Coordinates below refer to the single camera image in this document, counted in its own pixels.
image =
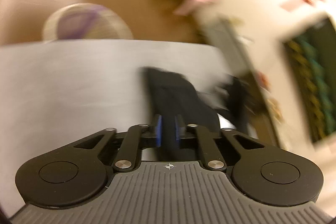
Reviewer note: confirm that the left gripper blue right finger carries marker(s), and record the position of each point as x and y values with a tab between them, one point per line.
202	141

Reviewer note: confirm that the black garment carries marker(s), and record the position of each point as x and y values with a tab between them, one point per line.
172	95

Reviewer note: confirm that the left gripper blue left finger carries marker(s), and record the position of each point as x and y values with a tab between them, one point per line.
137	138

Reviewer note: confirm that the dark green gold wall hanging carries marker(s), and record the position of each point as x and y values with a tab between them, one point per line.
311	57

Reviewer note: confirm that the long low TV cabinet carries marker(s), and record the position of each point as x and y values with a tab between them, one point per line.
221	34

